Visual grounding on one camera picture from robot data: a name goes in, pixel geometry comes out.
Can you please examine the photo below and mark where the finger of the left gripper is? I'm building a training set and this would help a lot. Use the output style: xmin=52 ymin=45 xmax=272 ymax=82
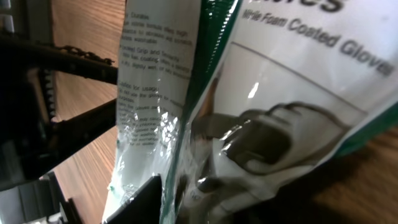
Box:
xmin=47 ymin=99 xmax=116 ymax=162
xmin=1 ymin=35 xmax=118 ymax=85

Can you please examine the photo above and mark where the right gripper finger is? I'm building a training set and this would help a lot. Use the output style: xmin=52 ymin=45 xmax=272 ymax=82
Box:
xmin=104 ymin=175 xmax=162 ymax=224

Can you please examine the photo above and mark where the green 3M gloves package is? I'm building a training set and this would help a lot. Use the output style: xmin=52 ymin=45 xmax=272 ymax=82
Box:
xmin=103 ymin=0 xmax=397 ymax=223

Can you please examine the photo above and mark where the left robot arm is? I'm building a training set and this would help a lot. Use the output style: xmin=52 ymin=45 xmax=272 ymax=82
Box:
xmin=1 ymin=35 xmax=118 ymax=223

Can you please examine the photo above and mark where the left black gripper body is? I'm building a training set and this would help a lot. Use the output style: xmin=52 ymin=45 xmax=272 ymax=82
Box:
xmin=1 ymin=58 xmax=58 ymax=190

